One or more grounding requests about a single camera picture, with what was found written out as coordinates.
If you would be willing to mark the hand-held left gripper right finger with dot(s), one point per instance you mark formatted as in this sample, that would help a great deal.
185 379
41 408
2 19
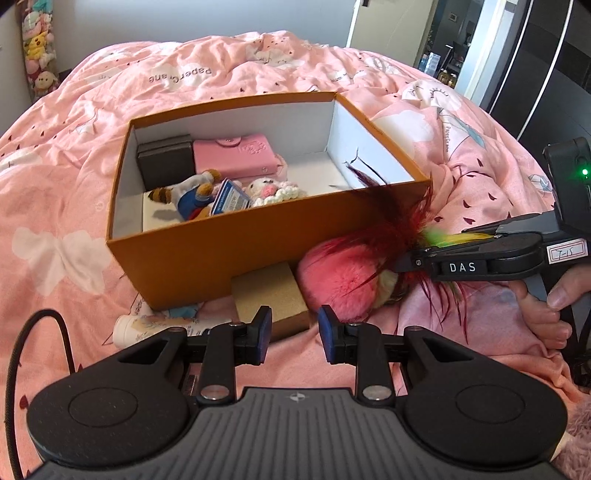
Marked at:
325 337

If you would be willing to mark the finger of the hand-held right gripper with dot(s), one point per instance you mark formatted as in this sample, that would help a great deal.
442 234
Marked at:
415 264

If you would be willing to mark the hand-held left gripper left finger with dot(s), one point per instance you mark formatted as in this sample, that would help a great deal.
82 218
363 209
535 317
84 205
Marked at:
263 334

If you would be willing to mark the red feather toy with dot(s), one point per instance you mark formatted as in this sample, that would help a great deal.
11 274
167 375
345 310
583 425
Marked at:
392 221

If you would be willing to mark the orange cardboard box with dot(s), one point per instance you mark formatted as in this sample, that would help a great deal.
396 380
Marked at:
207 263

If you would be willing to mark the blue and white card box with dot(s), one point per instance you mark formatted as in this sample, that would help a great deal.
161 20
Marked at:
231 198

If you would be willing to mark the white crochet bunny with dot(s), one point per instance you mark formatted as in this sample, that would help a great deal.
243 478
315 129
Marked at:
272 191

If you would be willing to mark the pink wallet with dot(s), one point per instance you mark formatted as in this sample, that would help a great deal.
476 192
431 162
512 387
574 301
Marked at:
235 154

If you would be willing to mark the person's right hand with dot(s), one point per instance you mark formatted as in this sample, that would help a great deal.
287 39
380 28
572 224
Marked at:
568 290

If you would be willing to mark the kraft cardboard small box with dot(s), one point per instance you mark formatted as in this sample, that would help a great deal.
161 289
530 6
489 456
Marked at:
272 295

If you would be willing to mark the white cosmetic tube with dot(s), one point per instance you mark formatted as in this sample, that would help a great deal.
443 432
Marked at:
152 327

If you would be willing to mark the pink fluffy blanket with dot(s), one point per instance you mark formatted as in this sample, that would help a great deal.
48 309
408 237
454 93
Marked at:
577 438

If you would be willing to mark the dark grey small box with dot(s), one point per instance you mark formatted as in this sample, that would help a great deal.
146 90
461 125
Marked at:
166 161

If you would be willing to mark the black wardrobe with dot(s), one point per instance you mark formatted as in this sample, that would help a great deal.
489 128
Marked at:
554 69

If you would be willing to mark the shelf of bottles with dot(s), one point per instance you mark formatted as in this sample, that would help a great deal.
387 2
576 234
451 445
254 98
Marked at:
438 64

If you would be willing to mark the white door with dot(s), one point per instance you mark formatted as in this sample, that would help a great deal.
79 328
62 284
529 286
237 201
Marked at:
388 23

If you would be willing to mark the pink printed duvet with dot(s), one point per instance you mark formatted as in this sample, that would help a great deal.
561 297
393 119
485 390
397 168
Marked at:
277 60

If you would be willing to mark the hanging plush toy column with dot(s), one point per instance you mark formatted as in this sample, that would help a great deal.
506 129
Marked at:
39 46

